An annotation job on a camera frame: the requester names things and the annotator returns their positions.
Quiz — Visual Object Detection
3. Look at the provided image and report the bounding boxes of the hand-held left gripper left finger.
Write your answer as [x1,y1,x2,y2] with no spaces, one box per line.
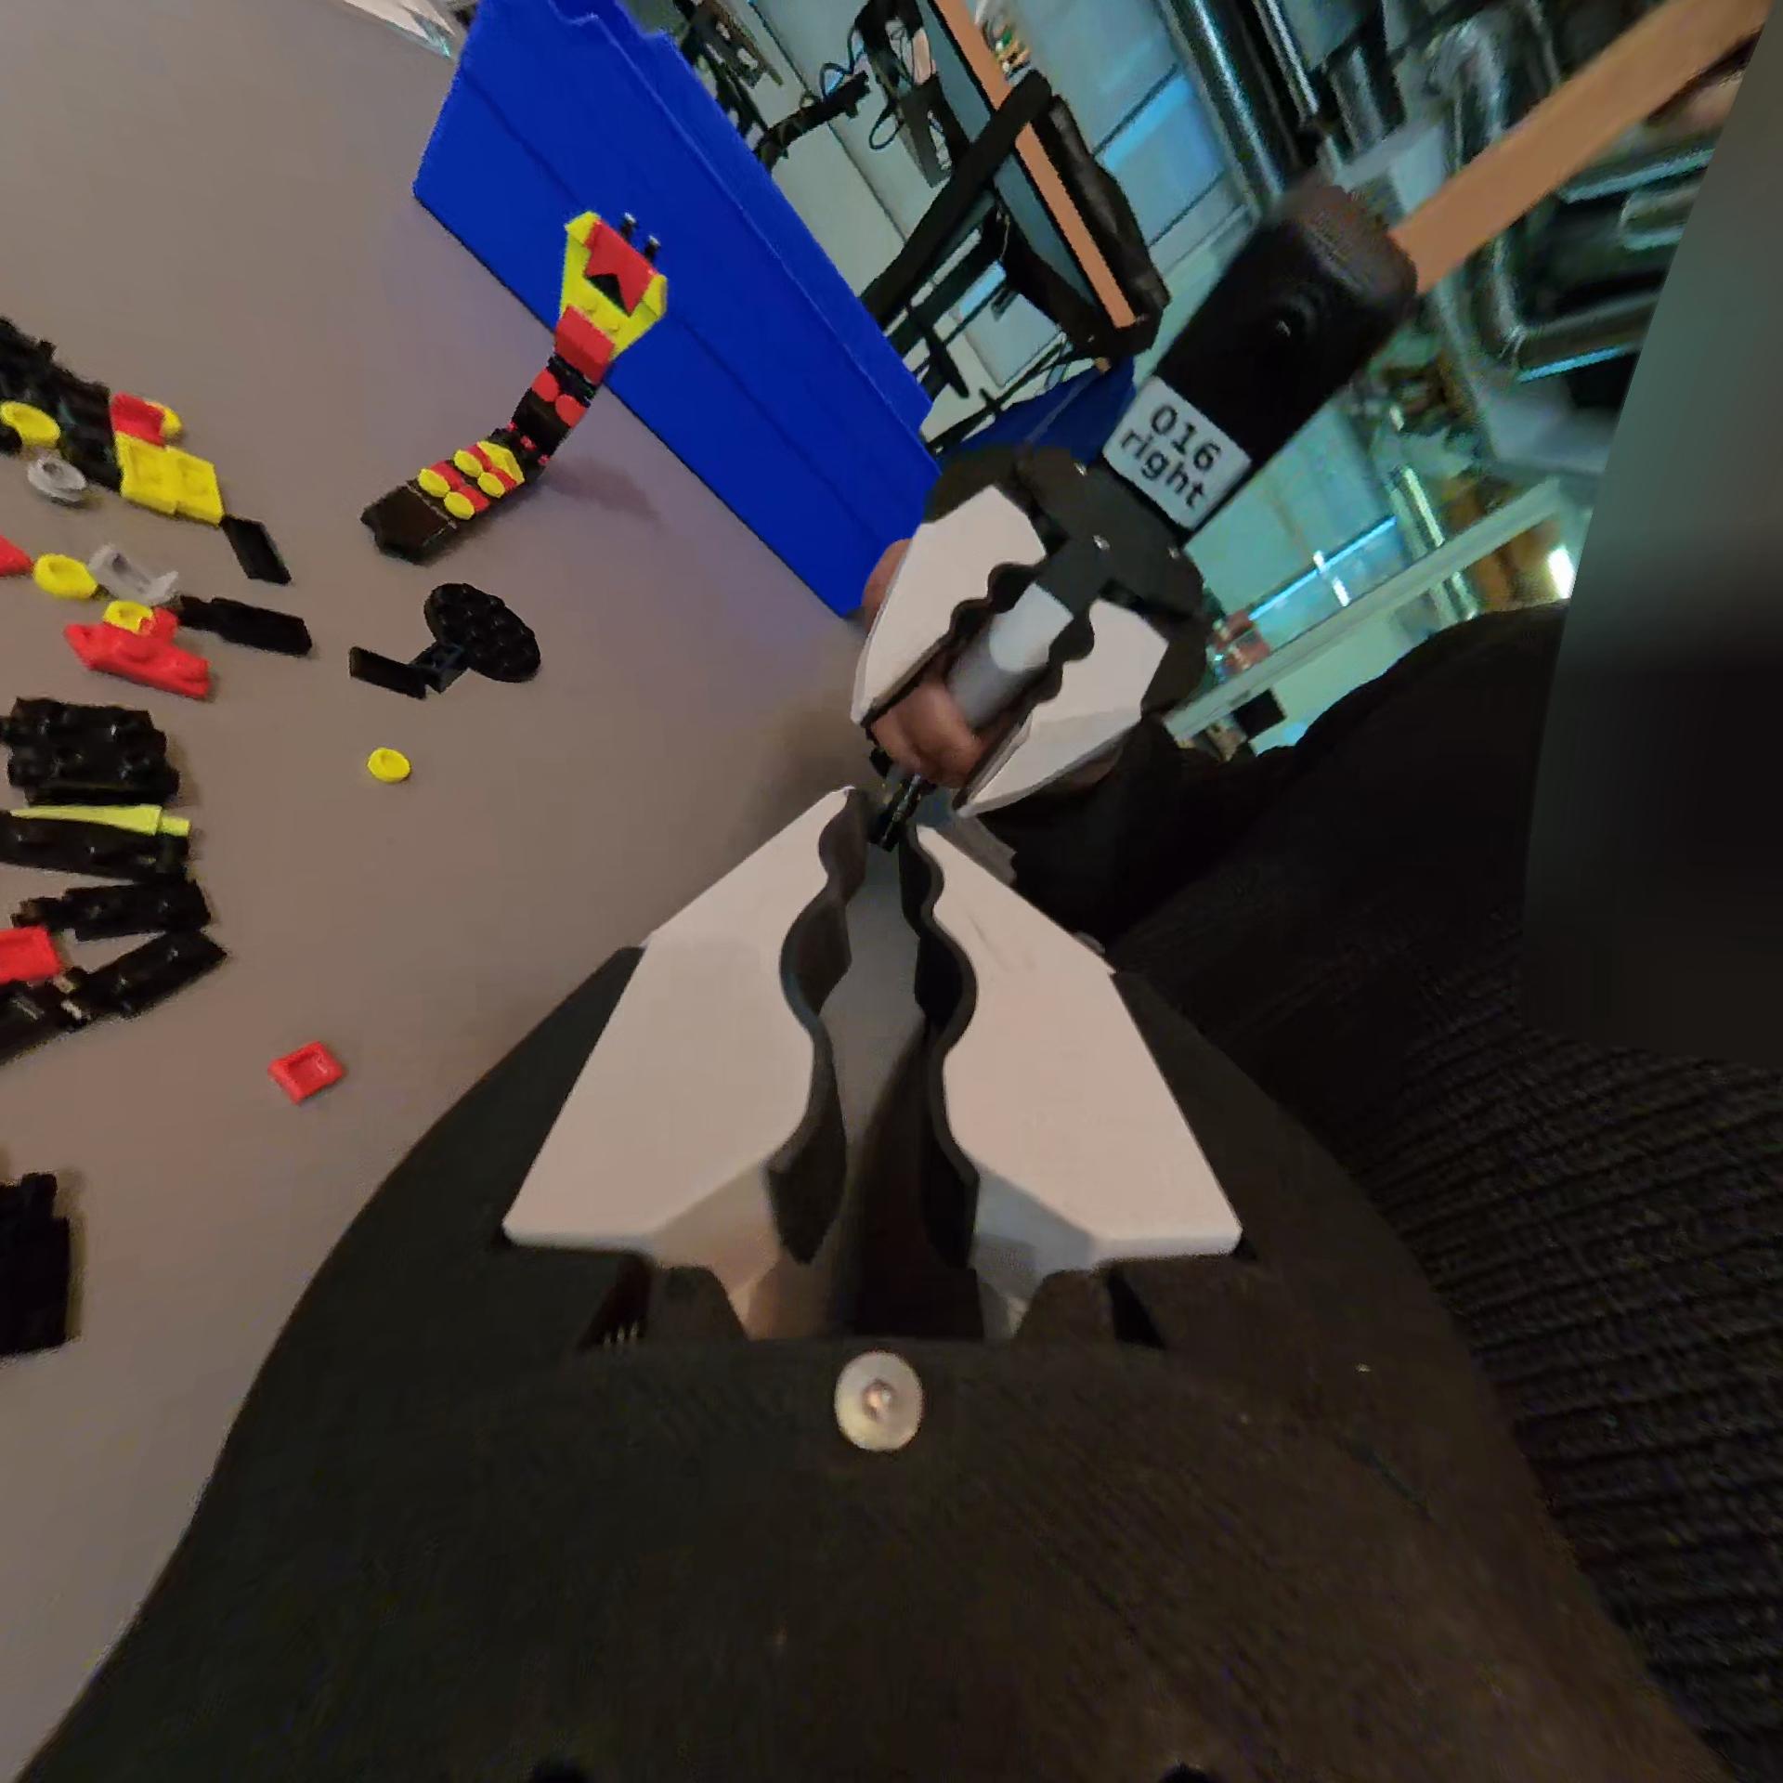
[502,786,874,1340]

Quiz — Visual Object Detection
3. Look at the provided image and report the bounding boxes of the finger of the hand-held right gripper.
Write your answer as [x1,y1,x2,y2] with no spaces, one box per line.
[850,485,1048,727]
[954,610,1171,820]

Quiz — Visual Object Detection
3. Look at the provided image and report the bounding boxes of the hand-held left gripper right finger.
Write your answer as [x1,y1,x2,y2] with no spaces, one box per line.
[898,825,1245,1343]

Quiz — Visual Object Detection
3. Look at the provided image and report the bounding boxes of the person's right forearm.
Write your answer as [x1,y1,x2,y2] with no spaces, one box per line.
[981,606,1570,965]

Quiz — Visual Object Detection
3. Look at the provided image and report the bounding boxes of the red yellow black lego snake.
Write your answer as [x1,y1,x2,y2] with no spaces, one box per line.
[359,209,671,567]

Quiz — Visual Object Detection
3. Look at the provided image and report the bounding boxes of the black round lego plate assembly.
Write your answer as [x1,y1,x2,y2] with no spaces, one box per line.
[348,582,543,703]

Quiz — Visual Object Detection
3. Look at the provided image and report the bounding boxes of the pile of loose lego pieces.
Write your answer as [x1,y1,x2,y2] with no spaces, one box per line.
[0,318,317,1360]

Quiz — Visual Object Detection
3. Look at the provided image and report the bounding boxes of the person's right hand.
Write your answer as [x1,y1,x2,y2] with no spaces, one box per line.
[870,680,1004,790]

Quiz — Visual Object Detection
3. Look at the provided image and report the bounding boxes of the black desk with wooden edge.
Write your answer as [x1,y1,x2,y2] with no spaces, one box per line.
[857,0,1173,407]

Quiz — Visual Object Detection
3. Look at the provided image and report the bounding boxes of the wooden beam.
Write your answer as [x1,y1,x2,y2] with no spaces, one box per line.
[1394,0,1778,289]

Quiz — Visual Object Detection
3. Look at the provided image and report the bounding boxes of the blue plastic bin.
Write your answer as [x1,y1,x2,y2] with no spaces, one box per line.
[413,0,942,619]

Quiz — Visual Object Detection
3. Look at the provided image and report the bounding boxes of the dark grey panel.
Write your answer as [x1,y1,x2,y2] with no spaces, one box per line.
[1518,0,1783,1076]

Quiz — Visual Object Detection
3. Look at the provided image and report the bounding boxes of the person's dark knit sweater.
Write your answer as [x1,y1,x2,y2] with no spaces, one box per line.
[1115,892,1783,1783]

